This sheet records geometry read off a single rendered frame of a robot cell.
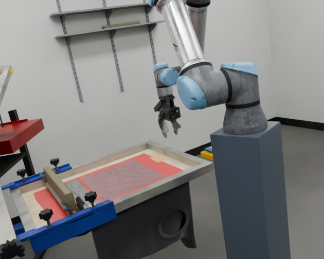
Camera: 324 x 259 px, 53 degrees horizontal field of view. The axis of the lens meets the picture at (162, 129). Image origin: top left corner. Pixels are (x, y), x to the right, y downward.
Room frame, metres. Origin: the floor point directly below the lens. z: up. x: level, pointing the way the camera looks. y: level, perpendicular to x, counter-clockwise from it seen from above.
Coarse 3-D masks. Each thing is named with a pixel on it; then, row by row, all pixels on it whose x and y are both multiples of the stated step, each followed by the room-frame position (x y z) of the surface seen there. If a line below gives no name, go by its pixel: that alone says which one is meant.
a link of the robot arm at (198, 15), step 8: (192, 0) 1.28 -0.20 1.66; (200, 0) 1.27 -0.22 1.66; (208, 0) 1.29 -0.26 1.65; (192, 8) 1.30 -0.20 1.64; (200, 8) 1.29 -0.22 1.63; (192, 16) 1.32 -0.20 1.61; (200, 16) 1.32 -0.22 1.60; (192, 24) 1.34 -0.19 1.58; (200, 24) 1.33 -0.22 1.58; (200, 32) 1.35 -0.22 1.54; (200, 40) 1.37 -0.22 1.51
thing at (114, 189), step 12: (156, 168) 1.46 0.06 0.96; (168, 168) 1.43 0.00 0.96; (120, 180) 1.39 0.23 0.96; (132, 180) 1.36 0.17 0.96; (144, 180) 1.34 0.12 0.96; (156, 180) 1.32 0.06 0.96; (96, 192) 1.31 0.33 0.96; (108, 192) 1.28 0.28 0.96; (120, 192) 1.26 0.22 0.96; (60, 216) 1.14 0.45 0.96
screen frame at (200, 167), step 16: (144, 144) 1.78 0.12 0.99; (160, 144) 1.71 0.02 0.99; (96, 160) 1.63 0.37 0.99; (112, 160) 1.68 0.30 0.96; (192, 160) 1.39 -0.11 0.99; (64, 176) 1.55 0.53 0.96; (176, 176) 1.24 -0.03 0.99; (192, 176) 1.27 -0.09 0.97; (16, 192) 1.38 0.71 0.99; (144, 192) 1.16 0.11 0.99; (160, 192) 1.19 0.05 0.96; (16, 208) 1.21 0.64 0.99; (32, 224) 1.05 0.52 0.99
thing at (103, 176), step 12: (144, 156) 1.66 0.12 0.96; (108, 168) 1.58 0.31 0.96; (120, 168) 1.55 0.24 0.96; (132, 168) 1.52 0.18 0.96; (144, 168) 1.49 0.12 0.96; (72, 180) 1.50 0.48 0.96; (84, 180) 1.47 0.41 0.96; (96, 180) 1.44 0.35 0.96; (108, 180) 1.41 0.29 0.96; (36, 192) 1.43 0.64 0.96; (48, 192) 1.40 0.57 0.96; (48, 204) 1.27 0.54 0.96
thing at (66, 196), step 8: (48, 168) 1.44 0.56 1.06; (48, 176) 1.36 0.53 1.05; (56, 176) 1.31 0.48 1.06; (56, 184) 1.23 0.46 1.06; (64, 184) 1.20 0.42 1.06; (56, 192) 1.27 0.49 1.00; (64, 192) 1.12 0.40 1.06; (72, 192) 1.12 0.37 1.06; (64, 200) 1.14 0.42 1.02; (72, 200) 1.11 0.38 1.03; (72, 208) 1.11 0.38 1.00
